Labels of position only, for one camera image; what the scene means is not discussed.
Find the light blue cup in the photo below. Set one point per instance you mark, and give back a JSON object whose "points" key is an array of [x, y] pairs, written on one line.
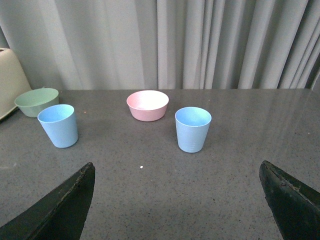
{"points": [[192, 126], [59, 123]]}

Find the green bowl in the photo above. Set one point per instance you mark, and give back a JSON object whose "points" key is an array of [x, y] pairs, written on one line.
{"points": [[32, 102]]}

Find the grey curtain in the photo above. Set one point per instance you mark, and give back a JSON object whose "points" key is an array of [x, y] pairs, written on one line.
{"points": [[165, 44]]}

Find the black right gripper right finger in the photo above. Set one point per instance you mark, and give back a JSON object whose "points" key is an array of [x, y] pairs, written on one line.
{"points": [[295, 206]]}

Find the cream toaster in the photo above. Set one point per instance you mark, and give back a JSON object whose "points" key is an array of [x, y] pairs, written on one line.
{"points": [[13, 81]]}

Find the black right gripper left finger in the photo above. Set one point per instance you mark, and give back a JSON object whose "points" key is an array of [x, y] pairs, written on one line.
{"points": [[59, 215]]}

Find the pink bowl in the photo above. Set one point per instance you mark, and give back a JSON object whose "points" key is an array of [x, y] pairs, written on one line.
{"points": [[147, 105]]}

